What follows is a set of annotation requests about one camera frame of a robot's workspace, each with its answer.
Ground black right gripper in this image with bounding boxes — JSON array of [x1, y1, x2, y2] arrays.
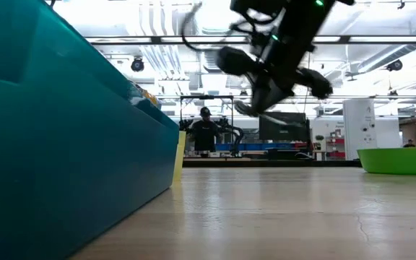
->
[[217, 39, 334, 116]]

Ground yellow Maruchan ramen packet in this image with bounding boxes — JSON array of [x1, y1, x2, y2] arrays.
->
[[131, 82, 162, 109]]

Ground blue storage crates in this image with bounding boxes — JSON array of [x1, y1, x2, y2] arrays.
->
[[214, 142, 295, 151]]

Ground background wooden table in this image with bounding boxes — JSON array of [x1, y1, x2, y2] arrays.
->
[[182, 154, 267, 162]]

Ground white pillar with signs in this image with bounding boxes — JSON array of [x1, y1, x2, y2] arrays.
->
[[342, 98, 378, 161]]

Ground yellow translucent plastic bin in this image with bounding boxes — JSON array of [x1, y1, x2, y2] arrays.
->
[[171, 130, 187, 183]]

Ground black overhead rig beam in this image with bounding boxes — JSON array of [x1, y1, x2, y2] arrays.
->
[[84, 35, 416, 46]]

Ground bright green plastic bowl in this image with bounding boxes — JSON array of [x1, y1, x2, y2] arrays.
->
[[356, 147, 416, 176]]

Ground dark teal plastic bin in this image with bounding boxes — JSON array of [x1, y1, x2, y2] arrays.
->
[[0, 0, 180, 260]]

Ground thin hanging ceiling cable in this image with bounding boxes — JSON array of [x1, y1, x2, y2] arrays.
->
[[303, 53, 312, 115]]

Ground black aluminium table frame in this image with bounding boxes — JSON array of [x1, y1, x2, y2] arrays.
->
[[182, 159, 416, 174]]

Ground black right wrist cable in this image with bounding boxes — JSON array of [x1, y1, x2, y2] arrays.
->
[[180, 1, 263, 51]]

